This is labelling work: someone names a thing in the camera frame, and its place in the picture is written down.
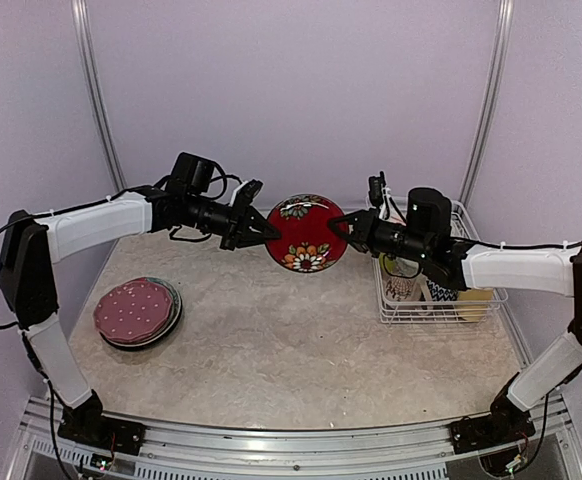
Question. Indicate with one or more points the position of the white wire dish rack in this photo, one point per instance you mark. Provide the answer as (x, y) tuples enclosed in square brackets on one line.
[(421, 311)]

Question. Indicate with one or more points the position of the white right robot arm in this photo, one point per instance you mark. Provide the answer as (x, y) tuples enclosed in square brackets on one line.
[(548, 271)]

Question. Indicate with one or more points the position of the dark red patterned plate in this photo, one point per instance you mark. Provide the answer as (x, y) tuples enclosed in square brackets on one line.
[(306, 244)]

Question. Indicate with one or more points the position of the white shell pattern mug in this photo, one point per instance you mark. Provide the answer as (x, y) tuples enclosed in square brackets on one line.
[(402, 284)]

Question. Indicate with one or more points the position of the pink polka dot plate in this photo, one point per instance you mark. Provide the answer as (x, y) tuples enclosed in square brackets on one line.
[(131, 310)]

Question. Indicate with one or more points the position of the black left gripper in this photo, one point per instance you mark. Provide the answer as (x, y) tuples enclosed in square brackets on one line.
[(255, 219)]

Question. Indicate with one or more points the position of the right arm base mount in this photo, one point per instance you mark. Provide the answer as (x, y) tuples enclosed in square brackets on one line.
[(483, 432)]

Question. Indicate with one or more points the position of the blue white patterned cup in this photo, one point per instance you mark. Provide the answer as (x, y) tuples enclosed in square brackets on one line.
[(433, 292)]

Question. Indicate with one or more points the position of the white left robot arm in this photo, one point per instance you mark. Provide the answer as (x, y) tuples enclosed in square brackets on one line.
[(33, 245)]

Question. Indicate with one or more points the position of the lime green bowl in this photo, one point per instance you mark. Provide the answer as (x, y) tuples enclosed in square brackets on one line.
[(382, 261)]

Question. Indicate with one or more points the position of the aluminium frame post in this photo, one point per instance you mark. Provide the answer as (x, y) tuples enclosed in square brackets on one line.
[(81, 22), (490, 99)]

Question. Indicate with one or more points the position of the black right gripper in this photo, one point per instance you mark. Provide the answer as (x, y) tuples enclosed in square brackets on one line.
[(362, 232)]

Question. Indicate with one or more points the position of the light blue flower plate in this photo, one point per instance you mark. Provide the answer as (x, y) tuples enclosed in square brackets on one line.
[(163, 307)]

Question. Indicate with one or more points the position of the pale yellow cup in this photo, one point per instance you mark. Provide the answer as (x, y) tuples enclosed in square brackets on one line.
[(473, 305)]

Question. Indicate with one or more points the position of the front aluminium rail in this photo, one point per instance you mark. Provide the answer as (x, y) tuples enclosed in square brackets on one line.
[(171, 450)]

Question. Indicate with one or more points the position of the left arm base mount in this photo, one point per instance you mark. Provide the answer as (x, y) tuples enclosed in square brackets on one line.
[(115, 435)]

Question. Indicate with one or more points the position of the right aluminium frame post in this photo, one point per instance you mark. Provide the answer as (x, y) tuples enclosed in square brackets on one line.
[(490, 99)]

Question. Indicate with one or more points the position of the black striped rim plate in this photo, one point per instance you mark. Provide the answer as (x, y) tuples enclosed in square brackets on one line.
[(146, 347)]

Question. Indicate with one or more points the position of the left aluminium frame post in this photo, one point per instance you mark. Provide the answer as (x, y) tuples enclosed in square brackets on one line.
[(81, 22)]

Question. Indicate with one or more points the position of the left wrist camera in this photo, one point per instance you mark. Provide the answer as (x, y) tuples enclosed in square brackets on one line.
[(244, 194)]

